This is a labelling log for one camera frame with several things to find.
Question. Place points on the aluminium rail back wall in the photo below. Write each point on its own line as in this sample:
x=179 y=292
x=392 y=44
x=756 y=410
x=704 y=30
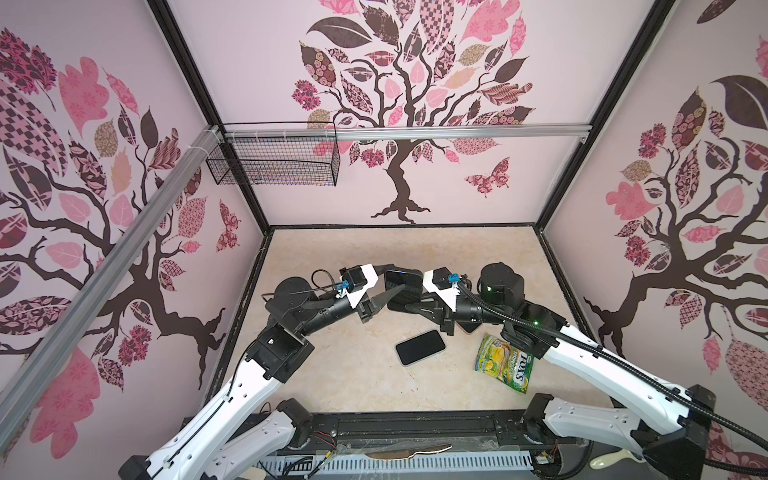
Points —
x=416 y=133

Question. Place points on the black phone right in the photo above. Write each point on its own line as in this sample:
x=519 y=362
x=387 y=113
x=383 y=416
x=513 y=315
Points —
x=469 y=326

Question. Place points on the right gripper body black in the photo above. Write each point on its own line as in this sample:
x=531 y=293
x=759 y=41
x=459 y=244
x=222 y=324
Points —
x=466 y=312

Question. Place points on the black smartphone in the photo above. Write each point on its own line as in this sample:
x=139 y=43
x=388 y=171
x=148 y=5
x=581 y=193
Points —
x=409 y=286

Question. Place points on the black phone centre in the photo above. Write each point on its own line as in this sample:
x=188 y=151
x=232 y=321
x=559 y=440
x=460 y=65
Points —
x=420 y=347

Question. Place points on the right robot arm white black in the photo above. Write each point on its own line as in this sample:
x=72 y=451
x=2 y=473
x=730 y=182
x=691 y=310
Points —
x=665 y=423

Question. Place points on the aluminium rail left wall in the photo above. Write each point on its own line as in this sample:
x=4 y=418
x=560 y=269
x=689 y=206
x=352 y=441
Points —
x=29 y=383

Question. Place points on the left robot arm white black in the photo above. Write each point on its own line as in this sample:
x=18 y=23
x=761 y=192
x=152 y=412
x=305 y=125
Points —
x=213 y=444

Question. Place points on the white perforated cable tray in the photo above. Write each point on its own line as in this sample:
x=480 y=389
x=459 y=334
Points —
x=358 y=465

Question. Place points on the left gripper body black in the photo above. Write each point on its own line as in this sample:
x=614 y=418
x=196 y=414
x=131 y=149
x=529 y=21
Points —
x=337 y=311

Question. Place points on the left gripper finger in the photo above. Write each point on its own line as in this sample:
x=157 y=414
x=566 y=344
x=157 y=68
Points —
x=382 y=269
x=373 y=305

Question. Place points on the black wire basket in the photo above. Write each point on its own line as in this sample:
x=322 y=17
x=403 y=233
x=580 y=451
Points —
x=287 y=153

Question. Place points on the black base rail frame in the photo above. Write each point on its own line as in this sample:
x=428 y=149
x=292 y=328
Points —
x=331 y=434

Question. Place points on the aluminium rail wall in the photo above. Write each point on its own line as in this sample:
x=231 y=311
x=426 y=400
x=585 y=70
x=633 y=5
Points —
x=416 y=133
x=29 y=383

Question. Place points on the green yellow candy bag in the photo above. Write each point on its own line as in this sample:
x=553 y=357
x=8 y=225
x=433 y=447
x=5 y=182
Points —
x=498 y=359

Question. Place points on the black phone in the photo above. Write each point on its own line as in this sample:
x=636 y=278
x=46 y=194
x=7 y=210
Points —
x=469 y=326
x=420 y=347

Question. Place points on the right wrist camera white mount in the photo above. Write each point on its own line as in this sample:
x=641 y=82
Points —
x=444 y=284

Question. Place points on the white spoon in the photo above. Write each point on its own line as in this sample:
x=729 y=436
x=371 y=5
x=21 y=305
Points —
x=607 y=460

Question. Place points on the wooden knife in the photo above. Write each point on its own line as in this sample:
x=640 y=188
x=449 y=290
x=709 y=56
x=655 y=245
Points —
x=409 y=453

